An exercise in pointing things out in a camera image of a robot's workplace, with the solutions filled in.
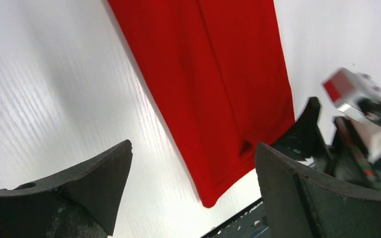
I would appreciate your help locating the red t shirt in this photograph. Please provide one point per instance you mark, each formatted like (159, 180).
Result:
(216, 71)

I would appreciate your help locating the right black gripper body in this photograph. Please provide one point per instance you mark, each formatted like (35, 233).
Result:
(348, 157)

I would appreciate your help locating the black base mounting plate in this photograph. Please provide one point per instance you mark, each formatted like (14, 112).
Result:
(251, 222)

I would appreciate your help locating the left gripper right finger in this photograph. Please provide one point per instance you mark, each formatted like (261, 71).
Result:
(301, 202)

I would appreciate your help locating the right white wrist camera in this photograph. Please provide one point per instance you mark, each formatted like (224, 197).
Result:
(358, 97)

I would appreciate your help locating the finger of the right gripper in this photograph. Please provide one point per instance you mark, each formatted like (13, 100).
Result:
(303, 139)

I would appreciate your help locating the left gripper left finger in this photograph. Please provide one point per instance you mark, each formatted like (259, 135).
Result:
(79, 202)

